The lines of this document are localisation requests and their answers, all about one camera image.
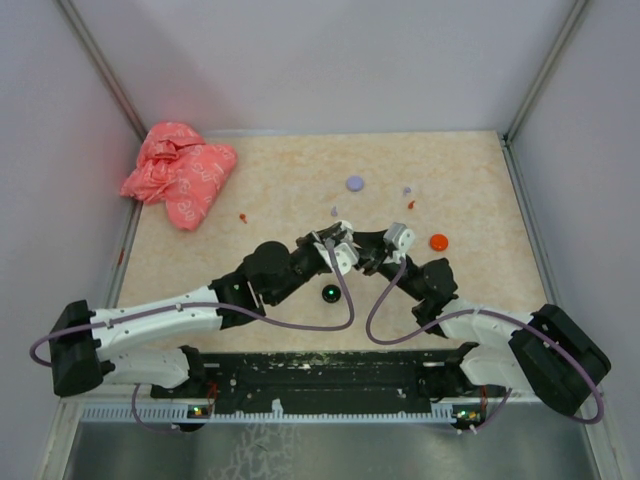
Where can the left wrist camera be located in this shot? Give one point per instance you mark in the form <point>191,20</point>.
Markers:
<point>347,257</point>

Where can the white cable duct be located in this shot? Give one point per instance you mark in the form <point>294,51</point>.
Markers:
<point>152,413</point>

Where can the orange earbud charging case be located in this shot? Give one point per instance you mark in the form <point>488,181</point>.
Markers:
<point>439,242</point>

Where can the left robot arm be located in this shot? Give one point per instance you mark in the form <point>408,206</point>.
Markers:
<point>91,347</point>

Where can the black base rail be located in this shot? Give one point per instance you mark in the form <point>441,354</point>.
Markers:
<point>308,383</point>

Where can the black earbud charging case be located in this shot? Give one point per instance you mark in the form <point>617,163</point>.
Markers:
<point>331,293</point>

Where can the purple earbud charging case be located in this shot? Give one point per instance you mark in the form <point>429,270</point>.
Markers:
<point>355,183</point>

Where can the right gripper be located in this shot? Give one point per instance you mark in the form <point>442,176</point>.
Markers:
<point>372,252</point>

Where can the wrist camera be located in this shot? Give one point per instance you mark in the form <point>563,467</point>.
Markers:
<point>398,239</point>
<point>347,257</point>

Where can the pink crumpled cloth bag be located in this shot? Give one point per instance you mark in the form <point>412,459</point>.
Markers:
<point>175,166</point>

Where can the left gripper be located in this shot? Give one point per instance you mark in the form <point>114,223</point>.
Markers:
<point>314,237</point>

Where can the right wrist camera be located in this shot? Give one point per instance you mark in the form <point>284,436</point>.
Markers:
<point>398,239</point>

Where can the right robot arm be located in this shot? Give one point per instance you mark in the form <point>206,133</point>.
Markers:
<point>545,352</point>

